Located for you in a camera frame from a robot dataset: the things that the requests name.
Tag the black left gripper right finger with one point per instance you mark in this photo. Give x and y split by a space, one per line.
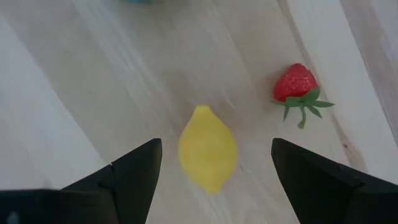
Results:
317 186

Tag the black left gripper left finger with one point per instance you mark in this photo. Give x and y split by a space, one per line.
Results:
130 186

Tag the yellow lemon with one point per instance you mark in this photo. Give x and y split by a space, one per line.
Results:
206 152

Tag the red strawberry with green leaves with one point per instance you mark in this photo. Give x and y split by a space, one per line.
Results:
293 84

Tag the teal plastic tupperware container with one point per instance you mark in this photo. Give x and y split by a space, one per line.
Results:
138 1

